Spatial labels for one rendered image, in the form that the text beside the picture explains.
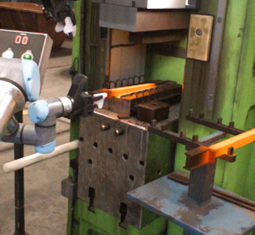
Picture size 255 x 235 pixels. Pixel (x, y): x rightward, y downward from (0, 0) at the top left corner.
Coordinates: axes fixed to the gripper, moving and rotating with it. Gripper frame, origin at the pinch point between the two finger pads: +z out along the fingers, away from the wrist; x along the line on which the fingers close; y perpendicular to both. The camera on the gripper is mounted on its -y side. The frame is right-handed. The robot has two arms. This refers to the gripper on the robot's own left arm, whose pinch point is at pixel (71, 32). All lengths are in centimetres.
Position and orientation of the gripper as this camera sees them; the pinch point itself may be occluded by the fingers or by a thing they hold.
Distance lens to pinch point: 174.0
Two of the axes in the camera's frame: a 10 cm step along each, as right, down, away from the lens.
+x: 7.7, 2.2, -6.0
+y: -5.9, 6.0, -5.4
